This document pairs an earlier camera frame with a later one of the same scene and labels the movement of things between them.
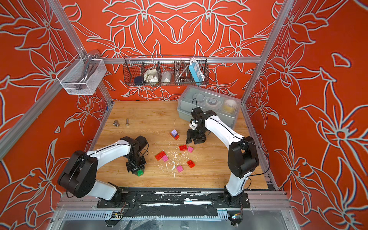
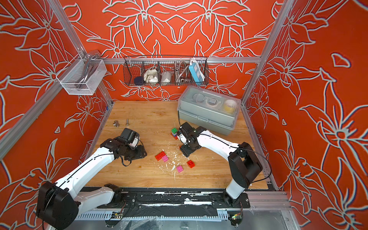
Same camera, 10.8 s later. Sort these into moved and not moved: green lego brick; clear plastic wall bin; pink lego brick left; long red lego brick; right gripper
Moved: right gripper; green lego brick
Not moved: long red lego brick; pink lego brick left; clear plastic wall bin
